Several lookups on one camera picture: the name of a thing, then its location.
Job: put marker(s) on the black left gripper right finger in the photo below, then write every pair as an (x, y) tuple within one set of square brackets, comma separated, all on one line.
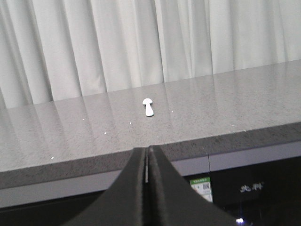
[(172, 200)]

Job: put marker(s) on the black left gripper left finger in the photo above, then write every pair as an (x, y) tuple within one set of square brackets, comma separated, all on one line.
[(122, 203)]

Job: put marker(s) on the mint green plastic spoon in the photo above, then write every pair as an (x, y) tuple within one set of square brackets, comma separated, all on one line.
[(147, 102)]

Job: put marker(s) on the black built-in sterilizer cabinet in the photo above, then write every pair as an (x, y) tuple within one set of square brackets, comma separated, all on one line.
[(264, 194)]

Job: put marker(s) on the white curtain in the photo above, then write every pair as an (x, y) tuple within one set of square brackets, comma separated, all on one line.
[(58, 49)]

